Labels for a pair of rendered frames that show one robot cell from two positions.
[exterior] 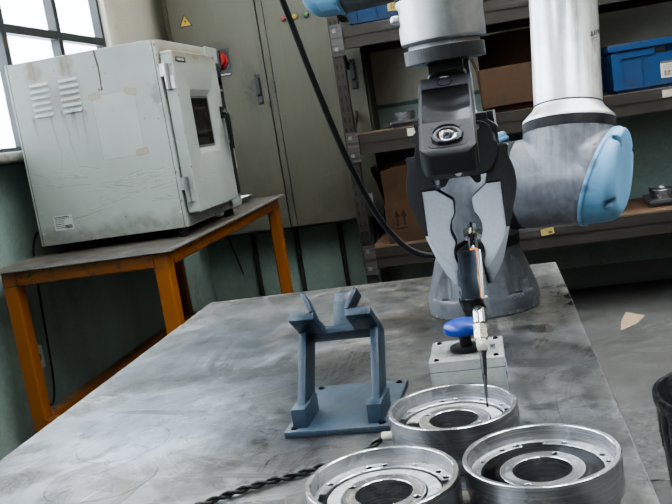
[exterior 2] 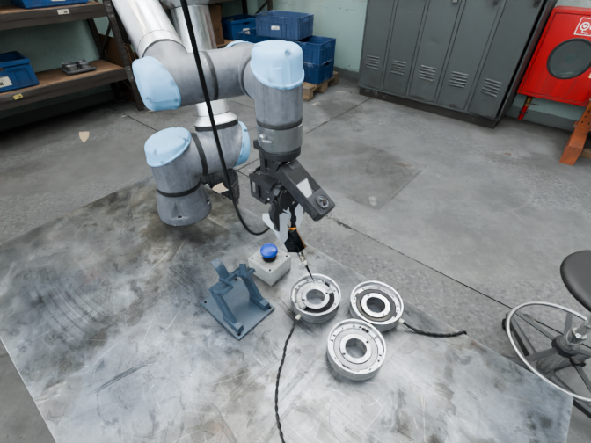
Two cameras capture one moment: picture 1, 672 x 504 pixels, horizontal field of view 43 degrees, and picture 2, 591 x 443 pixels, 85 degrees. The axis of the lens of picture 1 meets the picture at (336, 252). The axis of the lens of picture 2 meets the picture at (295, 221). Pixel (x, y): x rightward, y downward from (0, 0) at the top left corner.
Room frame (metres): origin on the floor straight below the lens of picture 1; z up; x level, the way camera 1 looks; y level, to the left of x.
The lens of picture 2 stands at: (0.50, 0.31, 1.39)
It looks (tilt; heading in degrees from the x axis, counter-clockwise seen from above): 40 degrees down; 299
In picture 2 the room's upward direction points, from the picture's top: straight up
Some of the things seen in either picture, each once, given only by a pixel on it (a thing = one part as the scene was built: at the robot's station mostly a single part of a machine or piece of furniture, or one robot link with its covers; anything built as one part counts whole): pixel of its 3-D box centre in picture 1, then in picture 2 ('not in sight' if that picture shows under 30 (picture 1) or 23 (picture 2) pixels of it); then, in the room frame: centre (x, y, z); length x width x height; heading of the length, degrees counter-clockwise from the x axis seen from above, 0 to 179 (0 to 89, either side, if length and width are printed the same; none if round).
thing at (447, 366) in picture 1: (469, 367); (268, 262); (0.80, -0.11, 0.82); 0.08 x 0.07 x 0.05; 169
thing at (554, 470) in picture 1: (543, 480); (375, 307); (0.54, -0.12, 0.82); 0.10 x 0.10 x 0.04
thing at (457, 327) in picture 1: (465, 344); (269, 255); (0.80, -0.11, 0.85); 0.04 x 0.04 x 0.05
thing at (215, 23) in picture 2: not in sight; (199, 24); (3.73, -3.14, 0.67); 0.52 x 0.43 x 0.43; 79
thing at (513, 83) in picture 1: (516, 68); not in sight; (4.15, -0.99, 1.19); 0.52 x 0.42 x 0.38; 79
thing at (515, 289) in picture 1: (480, 270); (182, 195); (1.14, -0.19, 0.85); 0.15 x 0.15 x 0.10
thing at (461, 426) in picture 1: (455, 428); (315, 299); (0.66, -0.07, 0.82); 0.10 x 0.10 x 0.04
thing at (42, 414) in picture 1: (183, 320); not in sight; (3.34, 0.65, 0.39); 1.50 x 0.62 x 0.78; 169
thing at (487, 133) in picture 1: (453, 114); (278, 173); (0.77, -0.12, 1.07); 0.09 x 0.08 x 0.12; 166
